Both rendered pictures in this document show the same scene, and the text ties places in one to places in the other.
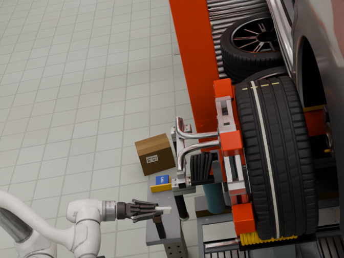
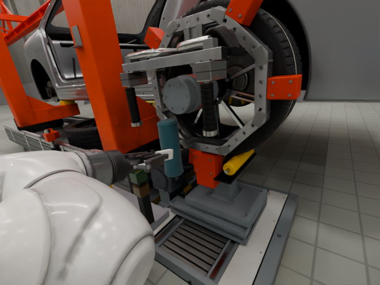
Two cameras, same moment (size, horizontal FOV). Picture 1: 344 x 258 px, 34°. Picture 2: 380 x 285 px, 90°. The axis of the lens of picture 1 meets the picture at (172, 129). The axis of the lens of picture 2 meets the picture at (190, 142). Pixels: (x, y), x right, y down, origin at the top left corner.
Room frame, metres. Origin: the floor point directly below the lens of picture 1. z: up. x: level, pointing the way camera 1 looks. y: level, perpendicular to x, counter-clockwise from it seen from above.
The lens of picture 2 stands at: (1.40, 0.53, 0.93)
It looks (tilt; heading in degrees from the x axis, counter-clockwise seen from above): 20 degrees down; 301
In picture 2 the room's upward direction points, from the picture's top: 6 degrees counter-clockwise
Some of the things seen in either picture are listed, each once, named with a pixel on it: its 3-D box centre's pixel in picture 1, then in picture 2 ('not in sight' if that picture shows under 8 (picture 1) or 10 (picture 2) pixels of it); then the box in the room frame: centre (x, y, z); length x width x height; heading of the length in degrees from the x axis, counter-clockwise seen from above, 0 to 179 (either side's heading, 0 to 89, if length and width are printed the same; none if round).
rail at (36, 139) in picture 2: not in sight; (60, 150); (3.57, -0.41, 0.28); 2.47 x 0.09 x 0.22; 172
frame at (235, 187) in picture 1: (233, 163); (202, 90); (1.76, -0.22, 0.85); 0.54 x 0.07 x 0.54; 172
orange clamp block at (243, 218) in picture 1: (243, 218); (284, 87); (1.44, -0.18, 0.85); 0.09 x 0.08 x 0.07; 172
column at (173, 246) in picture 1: (172, 234); not in sight; (2.04, 0.13, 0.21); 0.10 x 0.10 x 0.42; 82
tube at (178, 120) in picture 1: (196, 120); (158, 45); (1.87, -0.11, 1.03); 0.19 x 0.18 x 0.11; 82
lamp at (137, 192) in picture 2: (156, 216); (141, 189); (1.82, 0.16, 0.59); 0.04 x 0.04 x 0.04; 82
